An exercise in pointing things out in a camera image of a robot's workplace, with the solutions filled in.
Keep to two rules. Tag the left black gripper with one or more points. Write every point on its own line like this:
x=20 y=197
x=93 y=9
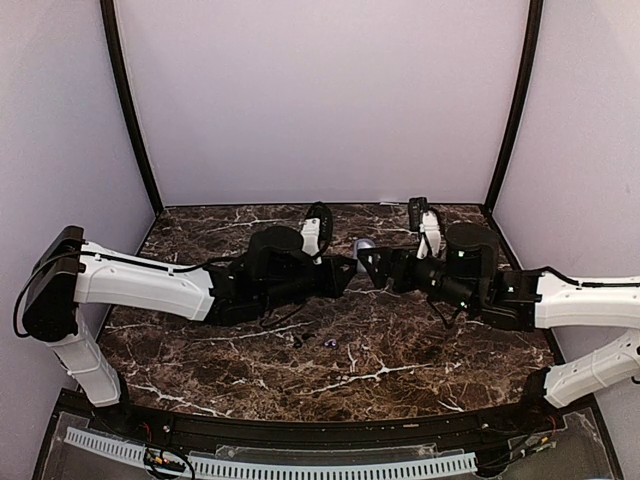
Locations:
x=336 y=281

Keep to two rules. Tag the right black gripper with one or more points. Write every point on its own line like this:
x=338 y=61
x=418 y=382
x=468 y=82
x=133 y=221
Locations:
x=390 y=255

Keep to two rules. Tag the purple earbud charging case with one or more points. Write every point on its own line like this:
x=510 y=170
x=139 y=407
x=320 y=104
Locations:
x=362 y=244

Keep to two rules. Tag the black wireless earbud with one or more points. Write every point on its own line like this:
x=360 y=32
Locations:
x=300 y=341

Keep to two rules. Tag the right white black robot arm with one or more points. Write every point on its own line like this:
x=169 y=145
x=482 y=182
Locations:
x=468 y=279

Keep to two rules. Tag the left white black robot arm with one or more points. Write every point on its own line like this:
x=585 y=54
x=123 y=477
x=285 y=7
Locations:
x=223 y=291

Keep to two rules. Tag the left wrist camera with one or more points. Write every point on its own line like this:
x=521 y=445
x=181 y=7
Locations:
x=317 y=231

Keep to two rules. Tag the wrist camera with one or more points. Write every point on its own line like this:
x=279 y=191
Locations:
x=317 y=231
x=424 y=220

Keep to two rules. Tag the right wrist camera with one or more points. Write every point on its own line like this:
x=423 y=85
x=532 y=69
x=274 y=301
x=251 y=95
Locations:
x=424 y=220

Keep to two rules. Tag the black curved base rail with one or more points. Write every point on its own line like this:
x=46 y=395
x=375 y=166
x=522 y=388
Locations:
x=483 y=428

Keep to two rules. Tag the white slotted cable duct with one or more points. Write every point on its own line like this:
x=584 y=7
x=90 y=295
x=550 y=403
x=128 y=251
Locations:
x=251 y=463

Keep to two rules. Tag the right black frame post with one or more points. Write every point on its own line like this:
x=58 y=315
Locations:
x=520 y=92

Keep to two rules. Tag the black frame post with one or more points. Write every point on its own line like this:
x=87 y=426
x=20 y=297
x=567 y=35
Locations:
x=126 y=101
x=520 y=92

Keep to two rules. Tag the left black frame post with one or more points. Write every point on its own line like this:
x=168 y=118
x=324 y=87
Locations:
x=126 y=101

